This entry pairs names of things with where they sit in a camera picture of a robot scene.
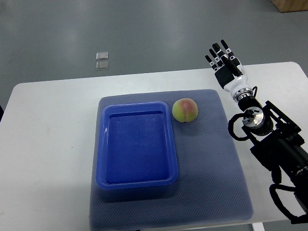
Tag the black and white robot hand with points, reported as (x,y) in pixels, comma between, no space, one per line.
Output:
(229,71)

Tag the green and red peach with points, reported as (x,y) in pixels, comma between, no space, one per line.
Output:
(185,110)

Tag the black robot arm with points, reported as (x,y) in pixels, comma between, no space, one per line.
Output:
(277,145)

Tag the lower metal floor plate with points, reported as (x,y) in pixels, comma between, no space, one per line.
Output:
(102,65)

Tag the metal floor plate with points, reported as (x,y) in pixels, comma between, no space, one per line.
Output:
(102,65)
(103,55)

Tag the upper metal floor plate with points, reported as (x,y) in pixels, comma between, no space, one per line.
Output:
(103,55)

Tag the wooden box corner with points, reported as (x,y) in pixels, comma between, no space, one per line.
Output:
(286,6)

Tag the blue plastic tray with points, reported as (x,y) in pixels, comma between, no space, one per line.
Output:
(136,147)

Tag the white table leg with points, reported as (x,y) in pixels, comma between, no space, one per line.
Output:
(258,226)

